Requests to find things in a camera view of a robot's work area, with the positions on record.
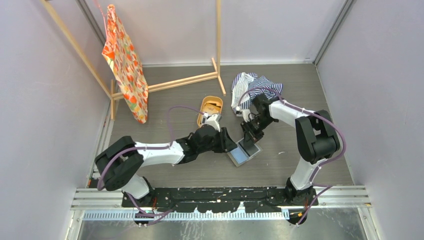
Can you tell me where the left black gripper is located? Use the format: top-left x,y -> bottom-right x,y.
197,127 -> 237,155

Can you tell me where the grey card holder wallet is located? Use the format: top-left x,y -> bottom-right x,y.
227,138 -> 263,167

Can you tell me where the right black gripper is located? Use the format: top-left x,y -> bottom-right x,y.
240,115 -> 275,150

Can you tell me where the blue striped cloth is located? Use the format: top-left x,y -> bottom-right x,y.
231,72 -> 284,117

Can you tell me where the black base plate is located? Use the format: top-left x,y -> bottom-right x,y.
121,186 -> 318,214

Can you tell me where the orange floral cloth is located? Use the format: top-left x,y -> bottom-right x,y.
102,4 -> 149,124

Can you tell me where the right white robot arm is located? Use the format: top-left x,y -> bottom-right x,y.
236,94 -> 341,205

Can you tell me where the gold credit card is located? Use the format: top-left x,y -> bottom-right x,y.
201,102 -> 221,115

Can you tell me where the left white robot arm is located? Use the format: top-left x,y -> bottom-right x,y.
94,124 -> 238,207

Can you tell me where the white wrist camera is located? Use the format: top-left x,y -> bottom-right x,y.
200,112 -> 222,132
235,106 -> 252,122

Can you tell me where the orange oval tray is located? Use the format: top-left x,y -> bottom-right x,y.
197,96 -> 223,128

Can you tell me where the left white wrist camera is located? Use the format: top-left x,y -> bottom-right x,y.
200,112 -> 222,132

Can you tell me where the wooden drying rack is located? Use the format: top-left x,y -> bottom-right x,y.
41,0 -> 227,120

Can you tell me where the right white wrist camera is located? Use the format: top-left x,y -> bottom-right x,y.
235,106 -> 252,122

